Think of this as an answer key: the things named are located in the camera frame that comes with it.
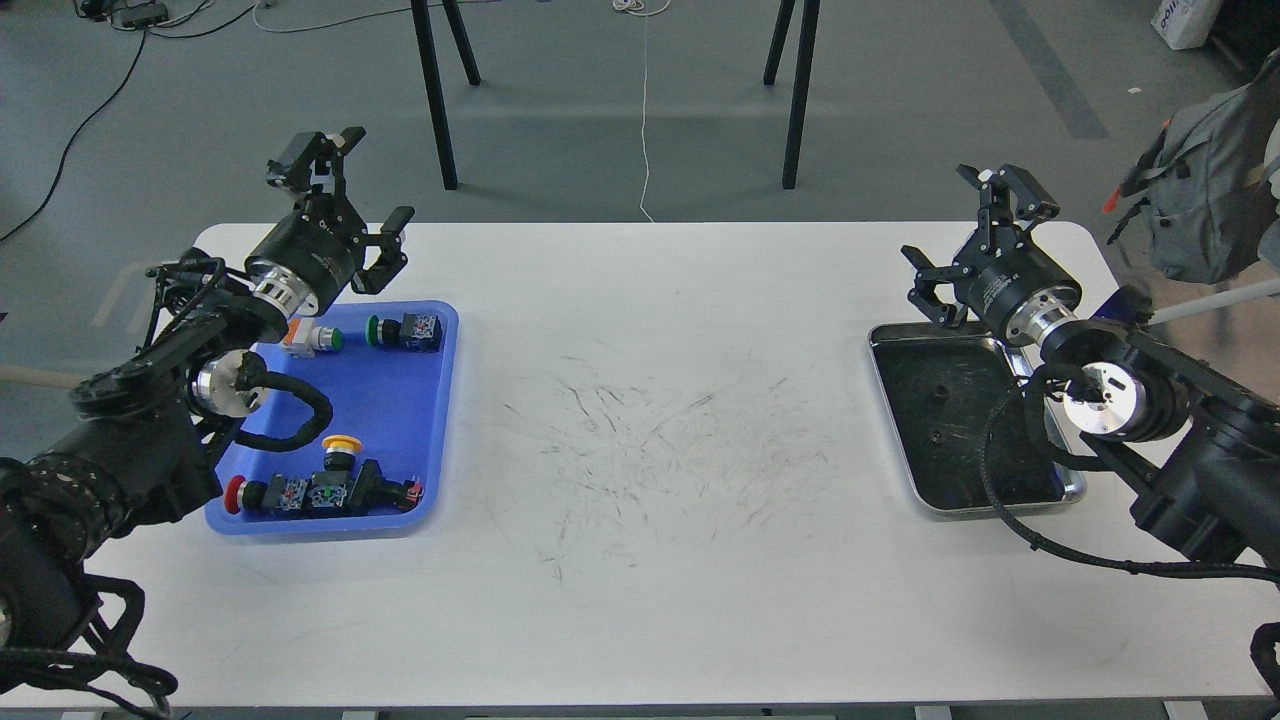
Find grey backpack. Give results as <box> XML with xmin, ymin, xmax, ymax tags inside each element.
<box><xmin>1103</xmin><ymin>51</ymin><xmax>1279</xmax><ymax>284</ymax></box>

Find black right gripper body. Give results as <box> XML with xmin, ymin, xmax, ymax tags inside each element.
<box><xmin>960</xmin><ymin>225</ymin><xmax>1082</xmax><ymax>346</ymax></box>

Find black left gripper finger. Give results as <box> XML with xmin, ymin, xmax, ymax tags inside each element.
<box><xmin>349</xmin><ymin>206</ymin><xmax>415</xmax><ymax>295</ymax></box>
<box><xmin>266</xmin><ymin>126</ymin><xmax>366</xmax><ymax>197</ymax></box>

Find white floor cable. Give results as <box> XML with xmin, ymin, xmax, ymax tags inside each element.
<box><xmin>250</xmin><ymin>0</ymin><xmax>673</xmax><ymax>223</ymax></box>

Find blue plastic tray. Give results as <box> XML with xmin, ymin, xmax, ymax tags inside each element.
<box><xmin>204</xmin><ymin>300</ymin><xmax>460</xmax><ymax>538</ymax></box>

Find red button switch block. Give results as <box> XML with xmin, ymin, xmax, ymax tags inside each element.
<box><xmin>221</xmin><ymin>471</ymin><xmax>349</xmax><ymax>519</ymax></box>

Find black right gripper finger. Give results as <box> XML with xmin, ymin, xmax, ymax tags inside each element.
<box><xmin>956</xmin><ymin>164</ymin><xmax>1060</xmax><ymax>241</ymax></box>
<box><xmin>901</xmin><ymin>245</ymin><xmax>972</xmax><ymax>329</ymax></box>

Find black switch red terminals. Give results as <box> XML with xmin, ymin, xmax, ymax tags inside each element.
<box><xmin>347</xmin><ymin>459</ymin><xmax>424</xmax><ymax>516</ymax></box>

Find right black stand legs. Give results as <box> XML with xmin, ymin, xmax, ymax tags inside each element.
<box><xmin>762</xmin><ymin>0</ymin><xmax>822</xmax><ymax>191</ymax></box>

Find black floor cable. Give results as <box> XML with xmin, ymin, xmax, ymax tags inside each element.
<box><xmin>0</xmin><ymin>0</ymin><xmax>261</xmax><ymax>243</ymax></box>

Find white box on floor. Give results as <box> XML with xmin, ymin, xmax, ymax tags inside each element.
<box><xmin>1149</xmin><ymin>0</ymin><xmax>1222</xmax><ymax>51</ymax></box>

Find green button black switch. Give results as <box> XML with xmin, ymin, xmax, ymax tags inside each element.
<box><xmin>365</xmin><ymin>313</ymin><xmax>445</xmax><ymax>354</ymax></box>

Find shiny metal tray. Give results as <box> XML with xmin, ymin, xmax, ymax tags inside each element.
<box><xmin>868</xmin><ymin>322</ymin><xmax>1087</xmax><ymax>520</ymax></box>

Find left black stand legs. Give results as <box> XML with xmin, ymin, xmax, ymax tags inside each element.
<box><xmin>410</xmin><ymin>1</ymin><xmax>483</xmax><ymax>191</ymax></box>

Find green button white switch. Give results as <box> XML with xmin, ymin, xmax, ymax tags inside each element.
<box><xmin>279</xmin><ymin>316</ymin><xmax>344</xmax><ymax>357</ymax></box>

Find black stand legs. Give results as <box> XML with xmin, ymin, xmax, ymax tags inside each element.
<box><xmin>762</xmin><ymin>0</ymin><xmax>822</xmax><ymax>191</ymax></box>
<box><xmin>410</xmin><ymin>1</ymin><xmax>483</xmax><ymax>191</ymax></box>

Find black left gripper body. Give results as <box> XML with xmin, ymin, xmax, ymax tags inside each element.
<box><xmin>244</xmin><ymin>187</ymin><xmax>369</xmax><ymax>316</ymax></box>

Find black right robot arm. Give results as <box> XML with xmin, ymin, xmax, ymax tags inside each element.
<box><xmin>901</xmin><ymin>164</ymin><xmax>1279</xmax><ymax>584</ymax></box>

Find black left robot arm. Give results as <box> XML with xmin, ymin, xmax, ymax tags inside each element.
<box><xmin>1</xmin><ymin>126</ymin><xmax>413</xmax><ymax>719</ymax></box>

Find yellow mushroom push button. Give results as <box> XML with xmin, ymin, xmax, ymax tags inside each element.
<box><xmin>321</xmin><ymin>434</ymin><xmax>364</xmax><ymax>474</ymax></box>

